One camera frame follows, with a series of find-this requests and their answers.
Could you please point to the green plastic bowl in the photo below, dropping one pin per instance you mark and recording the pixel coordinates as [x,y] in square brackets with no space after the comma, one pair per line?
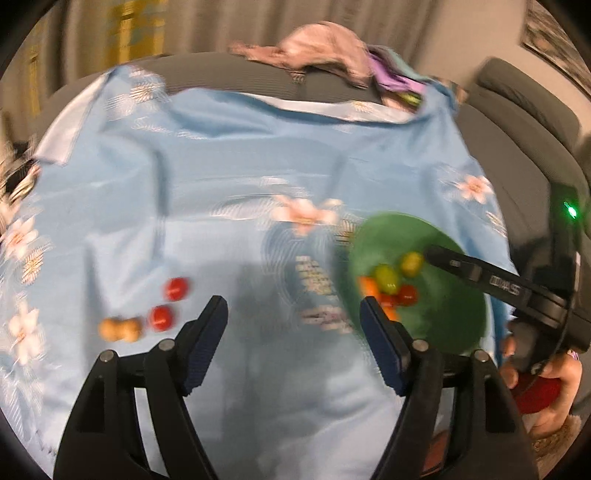
[443,318]

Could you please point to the yellow-brown round fruit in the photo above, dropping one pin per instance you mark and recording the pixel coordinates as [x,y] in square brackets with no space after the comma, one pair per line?
[110,329]
[131,329]

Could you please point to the light blue floral cloth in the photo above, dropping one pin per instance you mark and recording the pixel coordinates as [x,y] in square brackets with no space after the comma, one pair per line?
[231,161]

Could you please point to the green oval mango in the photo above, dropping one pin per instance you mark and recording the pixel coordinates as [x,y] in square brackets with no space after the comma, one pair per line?
[412,263]

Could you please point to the person's right hand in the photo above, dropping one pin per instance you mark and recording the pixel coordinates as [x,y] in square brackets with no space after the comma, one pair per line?
[567,383]

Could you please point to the pink cloth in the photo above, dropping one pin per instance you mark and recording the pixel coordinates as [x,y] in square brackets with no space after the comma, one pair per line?
[318,46]

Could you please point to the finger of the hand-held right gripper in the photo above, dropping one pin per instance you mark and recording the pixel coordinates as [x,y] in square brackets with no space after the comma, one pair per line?
[485,277]

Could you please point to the person's right forearm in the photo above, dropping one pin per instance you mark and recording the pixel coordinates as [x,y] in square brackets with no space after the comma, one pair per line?
[556,443]

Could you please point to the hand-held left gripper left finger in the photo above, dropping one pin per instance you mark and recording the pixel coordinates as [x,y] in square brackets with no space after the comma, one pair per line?
[205,350]

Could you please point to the small orange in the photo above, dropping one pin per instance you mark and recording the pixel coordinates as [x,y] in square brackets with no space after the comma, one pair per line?
[368,286]

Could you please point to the red cherry tomato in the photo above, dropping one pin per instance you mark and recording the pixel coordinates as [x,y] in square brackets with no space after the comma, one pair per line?
[176,288]
[385,301]
[160,317]
[407,295]

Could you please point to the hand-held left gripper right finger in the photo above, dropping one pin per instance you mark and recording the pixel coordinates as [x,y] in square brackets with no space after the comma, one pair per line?
[383,346]

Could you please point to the green tomato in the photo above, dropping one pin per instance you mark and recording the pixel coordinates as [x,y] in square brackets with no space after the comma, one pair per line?
[387,278]

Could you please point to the large orange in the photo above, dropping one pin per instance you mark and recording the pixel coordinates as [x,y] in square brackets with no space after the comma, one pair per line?
[391,314]

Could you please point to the black white patterned cloth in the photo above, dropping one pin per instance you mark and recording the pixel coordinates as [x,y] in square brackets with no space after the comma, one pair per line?
[18,180]

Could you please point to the framed wall picture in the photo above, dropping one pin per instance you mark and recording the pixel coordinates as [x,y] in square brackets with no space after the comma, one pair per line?
[549,32]

